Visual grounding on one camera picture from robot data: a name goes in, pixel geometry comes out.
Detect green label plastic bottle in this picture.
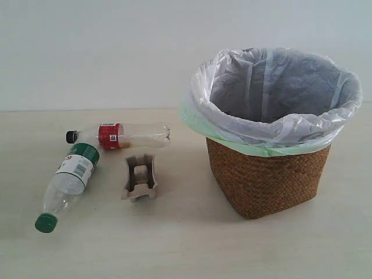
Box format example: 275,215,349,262
34,142,101,233

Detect woven brown basket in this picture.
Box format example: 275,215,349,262
206,139,331,220

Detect light green bag liner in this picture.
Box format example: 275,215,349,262
180,97,331,158

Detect red label plastic bottle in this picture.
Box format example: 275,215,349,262
66,122,170,149

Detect grey cardboard egg carton piece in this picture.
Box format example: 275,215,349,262
121,153,158,201

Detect clear plastic bin liner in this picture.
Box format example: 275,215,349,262
187,48,363,148

